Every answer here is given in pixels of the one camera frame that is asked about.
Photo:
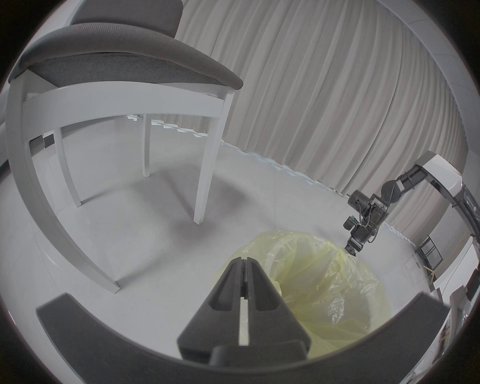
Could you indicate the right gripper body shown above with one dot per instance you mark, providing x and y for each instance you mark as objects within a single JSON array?
[{"x": 358, "y": 240}]

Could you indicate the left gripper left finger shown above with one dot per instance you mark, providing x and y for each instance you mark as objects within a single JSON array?
[{"x": 198, "y": 330}]

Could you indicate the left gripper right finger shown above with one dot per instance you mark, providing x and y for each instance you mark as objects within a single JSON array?
[{"x": 288, "y": 330}]

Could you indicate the yellow plastic bag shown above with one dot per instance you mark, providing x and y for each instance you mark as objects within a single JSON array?
[{"x": 337, "y": 300}]

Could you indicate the white trash bin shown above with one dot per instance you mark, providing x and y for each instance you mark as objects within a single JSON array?
[{"x": 276, "y": 288}]

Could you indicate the beige curtain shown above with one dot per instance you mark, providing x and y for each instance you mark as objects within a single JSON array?
[{"x": 318, "y": 93}]

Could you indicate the dark grey padded white chair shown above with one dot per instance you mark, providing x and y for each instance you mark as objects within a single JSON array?
[{"x": 131, "y": 48}]

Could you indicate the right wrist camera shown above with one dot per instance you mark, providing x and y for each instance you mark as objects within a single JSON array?
[{"x": 350, "y": 224}]

